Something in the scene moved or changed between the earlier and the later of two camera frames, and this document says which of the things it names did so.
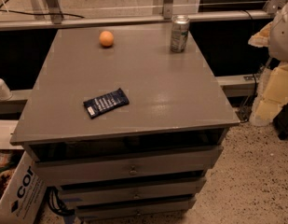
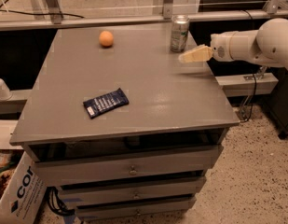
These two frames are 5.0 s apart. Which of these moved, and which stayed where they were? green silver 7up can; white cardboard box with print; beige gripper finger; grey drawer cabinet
Moved: beige gripper finger
Stayed: grey drawer cabinet; white cardboard box with print; green silver 7up can
